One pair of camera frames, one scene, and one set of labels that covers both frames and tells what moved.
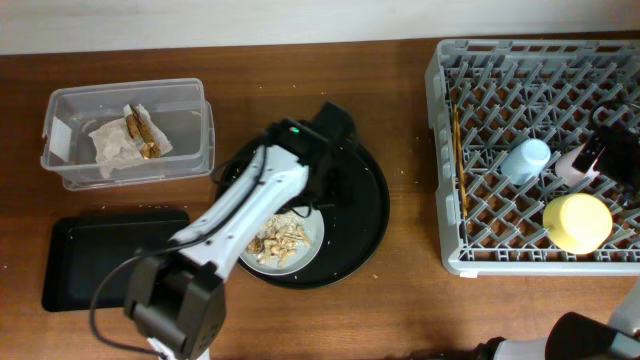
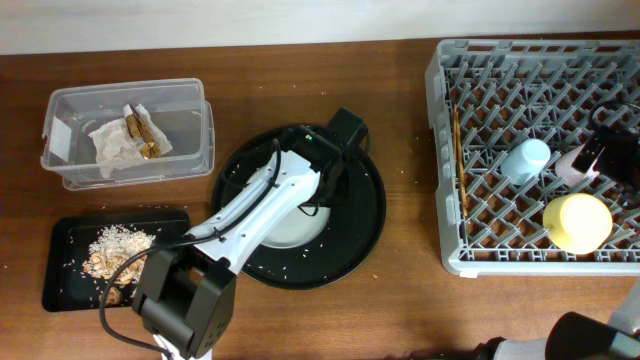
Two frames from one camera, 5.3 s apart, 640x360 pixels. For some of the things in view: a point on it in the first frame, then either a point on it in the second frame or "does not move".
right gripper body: (621, 157) does not move
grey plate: (303, 259) → (300, 230)
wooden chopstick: (459, 160) does not move
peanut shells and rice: (280, 240) → (109, 249)
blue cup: (525, 162) does not move
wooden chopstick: (459, 156) does not move
